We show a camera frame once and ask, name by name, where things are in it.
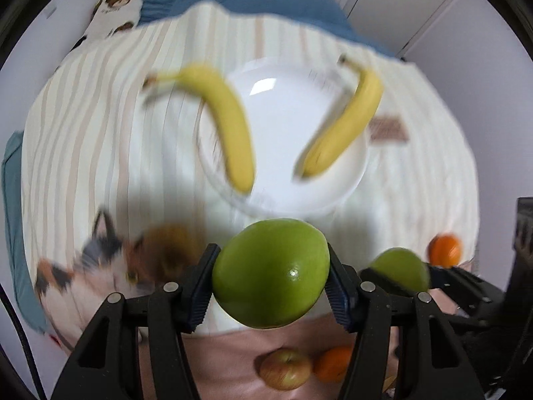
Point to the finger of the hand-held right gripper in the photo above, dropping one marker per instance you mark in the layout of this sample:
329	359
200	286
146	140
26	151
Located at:
449	277
374	277

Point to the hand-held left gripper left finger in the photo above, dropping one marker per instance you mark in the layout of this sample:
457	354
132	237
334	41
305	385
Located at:
200	296

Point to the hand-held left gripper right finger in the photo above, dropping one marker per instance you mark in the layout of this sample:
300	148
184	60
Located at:
335	296

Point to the orange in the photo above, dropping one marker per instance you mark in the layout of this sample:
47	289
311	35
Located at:
445	250
331	364

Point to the green apple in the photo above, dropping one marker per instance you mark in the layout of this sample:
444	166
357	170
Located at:
270	271
402	268

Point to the red yellow apple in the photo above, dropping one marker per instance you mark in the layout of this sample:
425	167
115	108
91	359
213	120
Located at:
286	368

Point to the yellow banana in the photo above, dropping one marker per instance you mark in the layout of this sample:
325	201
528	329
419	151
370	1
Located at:
349	121
227	121

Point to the white plate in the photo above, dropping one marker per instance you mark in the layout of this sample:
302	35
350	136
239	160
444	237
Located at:
283	133

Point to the pink cloth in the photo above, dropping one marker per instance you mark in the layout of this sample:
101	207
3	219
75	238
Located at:
233	362

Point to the cat print blanket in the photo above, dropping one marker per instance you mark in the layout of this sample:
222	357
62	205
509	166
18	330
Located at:
83	283

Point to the brown label patch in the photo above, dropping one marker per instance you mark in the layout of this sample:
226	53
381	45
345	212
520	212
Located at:
388	130

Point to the striped beige blanket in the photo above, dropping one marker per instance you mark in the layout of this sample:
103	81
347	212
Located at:
104	141

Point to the bear print pillow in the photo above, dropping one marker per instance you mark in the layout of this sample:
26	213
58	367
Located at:
118	12

